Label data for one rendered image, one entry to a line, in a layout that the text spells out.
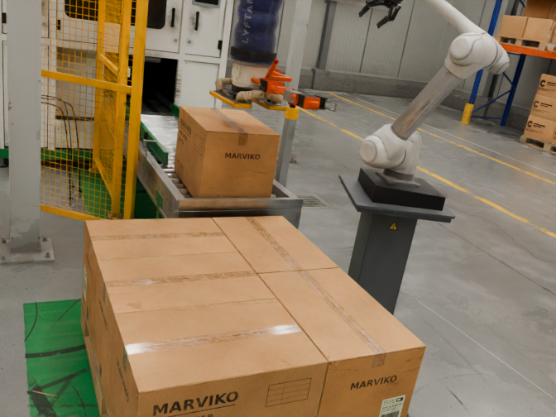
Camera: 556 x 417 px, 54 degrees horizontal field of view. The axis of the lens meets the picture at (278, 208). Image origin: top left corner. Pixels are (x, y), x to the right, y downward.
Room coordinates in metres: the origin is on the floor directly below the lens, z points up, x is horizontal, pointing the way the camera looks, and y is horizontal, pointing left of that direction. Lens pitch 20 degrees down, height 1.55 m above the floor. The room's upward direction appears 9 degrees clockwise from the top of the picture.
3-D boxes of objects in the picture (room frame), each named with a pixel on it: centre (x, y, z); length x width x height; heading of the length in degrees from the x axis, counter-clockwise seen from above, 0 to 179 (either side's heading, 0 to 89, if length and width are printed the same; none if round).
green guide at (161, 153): (3.93, 1.13, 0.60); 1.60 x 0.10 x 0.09; 28
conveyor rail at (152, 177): (3.59, 1.02, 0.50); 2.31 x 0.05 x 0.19; 28
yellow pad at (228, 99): (2.79, 0.33, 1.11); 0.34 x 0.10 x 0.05; 30
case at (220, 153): (3.01, 0.36, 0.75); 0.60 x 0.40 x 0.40; 25
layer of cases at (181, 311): (1.96, 0.13, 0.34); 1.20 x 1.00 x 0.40; 28
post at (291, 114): (3.45, 0.01, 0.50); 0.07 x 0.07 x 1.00; 28
